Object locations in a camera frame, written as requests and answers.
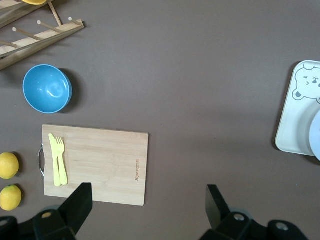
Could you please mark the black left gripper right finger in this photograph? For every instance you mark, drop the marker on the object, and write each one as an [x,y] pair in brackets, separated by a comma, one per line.
[217,212]

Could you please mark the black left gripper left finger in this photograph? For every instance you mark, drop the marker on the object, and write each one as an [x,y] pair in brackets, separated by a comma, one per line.
[77,207]

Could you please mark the yellow lemon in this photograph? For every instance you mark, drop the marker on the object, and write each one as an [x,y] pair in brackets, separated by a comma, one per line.
[7,165]
[9,198]

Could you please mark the cream bear print tray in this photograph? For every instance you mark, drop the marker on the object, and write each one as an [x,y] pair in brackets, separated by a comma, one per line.
[292,125]

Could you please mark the wooden peg dish rack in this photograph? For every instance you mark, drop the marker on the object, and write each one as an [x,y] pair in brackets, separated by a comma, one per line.
[50,35]

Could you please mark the white round plate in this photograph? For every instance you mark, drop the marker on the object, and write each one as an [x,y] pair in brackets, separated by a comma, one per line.
[315,137]

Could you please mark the blue bowl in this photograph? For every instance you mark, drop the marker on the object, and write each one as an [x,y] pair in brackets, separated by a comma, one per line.
[46,88]

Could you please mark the yellow cup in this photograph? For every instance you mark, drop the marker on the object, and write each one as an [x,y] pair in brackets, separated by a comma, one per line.
[33,2]

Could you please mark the yellow plastic fork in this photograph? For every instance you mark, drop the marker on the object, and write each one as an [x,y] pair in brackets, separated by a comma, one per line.
[62,162]

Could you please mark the bamboo cutting board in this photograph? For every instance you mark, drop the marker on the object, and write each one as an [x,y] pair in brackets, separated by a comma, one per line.
[105,162]

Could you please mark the yellow plastic knife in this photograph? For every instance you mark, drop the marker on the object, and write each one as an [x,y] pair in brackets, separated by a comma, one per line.
[55,165]

